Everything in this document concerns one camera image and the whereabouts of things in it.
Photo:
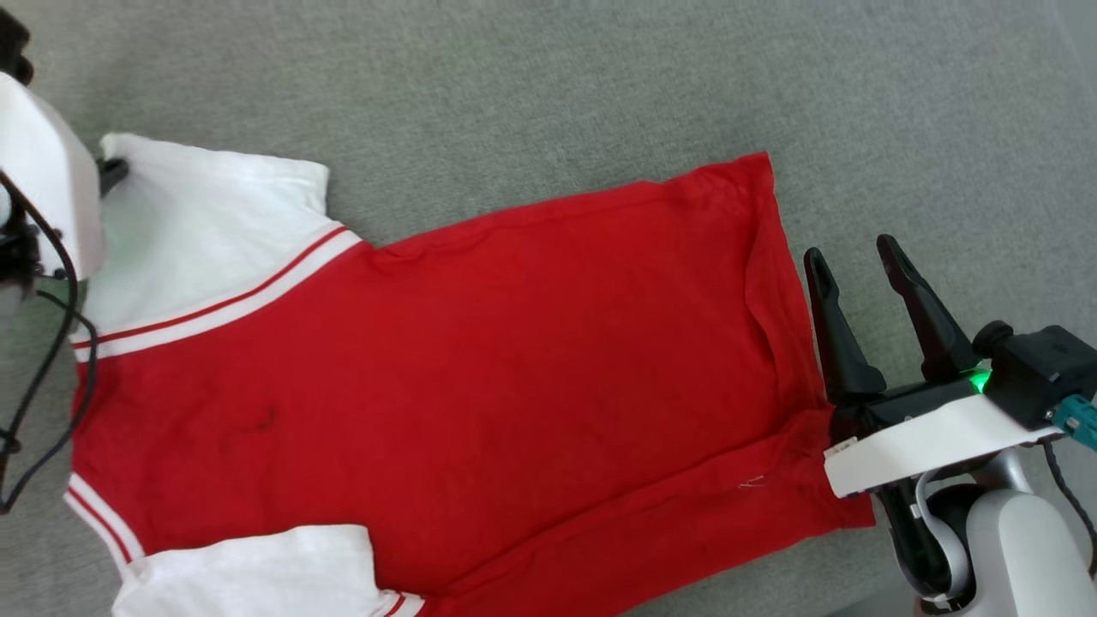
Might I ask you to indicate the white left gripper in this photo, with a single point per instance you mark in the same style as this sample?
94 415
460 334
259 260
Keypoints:
51 180

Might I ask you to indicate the red and white shirt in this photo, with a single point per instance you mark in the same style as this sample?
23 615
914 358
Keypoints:
471 343

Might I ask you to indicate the grey fabric sofa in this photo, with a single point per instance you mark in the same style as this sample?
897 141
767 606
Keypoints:
600 86

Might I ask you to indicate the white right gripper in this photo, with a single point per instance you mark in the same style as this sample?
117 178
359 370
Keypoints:
926 441

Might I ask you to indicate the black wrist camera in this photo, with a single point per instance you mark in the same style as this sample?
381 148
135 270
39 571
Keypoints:
1041 368
17 248

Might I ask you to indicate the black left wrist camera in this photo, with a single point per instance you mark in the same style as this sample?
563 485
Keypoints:
17 248

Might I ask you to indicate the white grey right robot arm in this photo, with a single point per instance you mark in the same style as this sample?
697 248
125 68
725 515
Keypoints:
1020 548

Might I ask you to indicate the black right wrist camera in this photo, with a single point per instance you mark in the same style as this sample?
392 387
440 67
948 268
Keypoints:
1041 368

